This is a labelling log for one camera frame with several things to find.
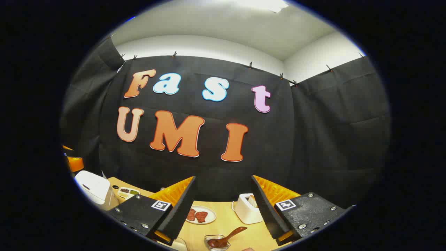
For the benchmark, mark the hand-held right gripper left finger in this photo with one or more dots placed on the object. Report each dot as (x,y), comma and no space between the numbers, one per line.
(176,212)

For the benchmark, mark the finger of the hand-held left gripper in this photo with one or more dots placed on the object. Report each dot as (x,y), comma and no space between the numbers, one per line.
(76,164)

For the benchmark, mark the brown meat slice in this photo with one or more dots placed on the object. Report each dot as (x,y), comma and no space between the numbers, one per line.
(201,217)
(191,214)

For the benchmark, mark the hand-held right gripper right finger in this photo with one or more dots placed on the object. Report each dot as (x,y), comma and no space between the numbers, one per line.
(270,212)

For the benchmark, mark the white compartment dish with beans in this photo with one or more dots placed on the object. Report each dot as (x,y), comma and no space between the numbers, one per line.
(128,192)

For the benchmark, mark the toast bread slice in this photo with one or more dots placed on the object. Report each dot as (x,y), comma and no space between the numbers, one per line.
(252,201)

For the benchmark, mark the white rice cooker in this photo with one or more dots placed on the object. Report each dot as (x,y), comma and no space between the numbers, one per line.
(92,186)

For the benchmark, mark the black backdrop cloth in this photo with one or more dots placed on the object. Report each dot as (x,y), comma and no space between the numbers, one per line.
(278,139)

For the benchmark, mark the brown wooden spoon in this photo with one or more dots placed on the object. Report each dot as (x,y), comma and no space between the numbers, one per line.
(234,233)

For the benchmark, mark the white round plate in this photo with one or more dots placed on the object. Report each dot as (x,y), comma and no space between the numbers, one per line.
(210,215)

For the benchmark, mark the white toaster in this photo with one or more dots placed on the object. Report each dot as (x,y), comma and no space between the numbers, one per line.
(245,212)

